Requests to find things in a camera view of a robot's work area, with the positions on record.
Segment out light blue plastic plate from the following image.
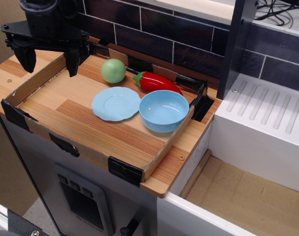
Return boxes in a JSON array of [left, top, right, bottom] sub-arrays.
[[91, 87, 141, 121]]

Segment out cardboard fence with black tape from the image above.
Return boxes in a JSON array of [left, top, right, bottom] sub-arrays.
[[0, 38, 221, 198]]

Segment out green toy ball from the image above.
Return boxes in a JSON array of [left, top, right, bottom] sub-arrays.
[[101, 59, 126, 84]]

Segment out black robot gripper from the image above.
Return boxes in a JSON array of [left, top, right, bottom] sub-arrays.
[[1, 5, 89, 77]]

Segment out white toy sink unit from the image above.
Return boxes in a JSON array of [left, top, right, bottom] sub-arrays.
[[157, 75, 299, 236]]

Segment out light blue plastic bowl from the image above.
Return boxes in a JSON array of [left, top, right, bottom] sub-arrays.
[[139, 90, 189, 133]]

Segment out black cables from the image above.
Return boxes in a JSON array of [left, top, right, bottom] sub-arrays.
[[254, 0, 299, 27]]

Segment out red toy chili pepper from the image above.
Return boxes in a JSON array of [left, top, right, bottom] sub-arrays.
[[132, 71, 183, 95]]

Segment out dark grey vertical post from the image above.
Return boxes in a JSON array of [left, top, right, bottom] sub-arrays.
[[217, 0, 257, 99]]

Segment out grey toy oven front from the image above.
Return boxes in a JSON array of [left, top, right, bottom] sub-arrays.
[[0, 118, 157, 236]]

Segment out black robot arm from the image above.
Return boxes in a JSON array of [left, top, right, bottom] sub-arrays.
[[1, 0, 89, 77]]

